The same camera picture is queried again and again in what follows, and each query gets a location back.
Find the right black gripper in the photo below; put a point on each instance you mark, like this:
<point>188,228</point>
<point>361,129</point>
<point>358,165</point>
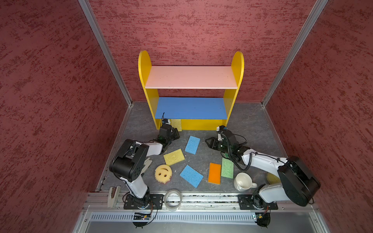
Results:
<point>212,142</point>

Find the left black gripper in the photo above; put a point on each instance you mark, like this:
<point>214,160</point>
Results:
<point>175,131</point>

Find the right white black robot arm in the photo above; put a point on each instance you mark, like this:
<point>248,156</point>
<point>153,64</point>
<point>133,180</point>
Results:
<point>297,183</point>

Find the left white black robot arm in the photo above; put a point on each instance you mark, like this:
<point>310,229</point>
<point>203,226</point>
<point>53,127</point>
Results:
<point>128,162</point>

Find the blue lower shelf board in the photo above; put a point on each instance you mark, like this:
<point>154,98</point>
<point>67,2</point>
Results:
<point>191,108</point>

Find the yellow shelf unit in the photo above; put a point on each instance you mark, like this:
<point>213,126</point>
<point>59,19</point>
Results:
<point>152,95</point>

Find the pink upper shelf board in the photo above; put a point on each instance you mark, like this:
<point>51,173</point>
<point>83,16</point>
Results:
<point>194,77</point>

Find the light green sponge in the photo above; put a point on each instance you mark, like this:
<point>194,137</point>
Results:
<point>227,168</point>

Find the orange sponge centre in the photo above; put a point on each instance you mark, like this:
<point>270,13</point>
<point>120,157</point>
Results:
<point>214,173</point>

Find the yellow smiley face sponge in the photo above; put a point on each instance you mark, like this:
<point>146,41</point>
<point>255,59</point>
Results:
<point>163,174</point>

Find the white ceramic mug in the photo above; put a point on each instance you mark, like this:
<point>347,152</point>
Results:
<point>243,182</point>

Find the yellow cup with pens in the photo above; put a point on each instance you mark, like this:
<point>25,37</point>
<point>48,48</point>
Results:
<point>272,179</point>

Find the clear tape roll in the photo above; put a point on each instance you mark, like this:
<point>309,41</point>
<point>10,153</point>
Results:
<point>173,200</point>

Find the beige stapler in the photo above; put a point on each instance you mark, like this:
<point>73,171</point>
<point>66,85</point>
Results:
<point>113,196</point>

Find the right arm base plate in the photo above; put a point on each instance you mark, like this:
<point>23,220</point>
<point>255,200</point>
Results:
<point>254,202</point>

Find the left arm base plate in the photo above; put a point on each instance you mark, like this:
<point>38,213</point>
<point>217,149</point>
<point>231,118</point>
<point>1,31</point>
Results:
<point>150,201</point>

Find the aluminium rail front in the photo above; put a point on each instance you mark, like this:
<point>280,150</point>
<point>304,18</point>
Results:
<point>210,202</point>

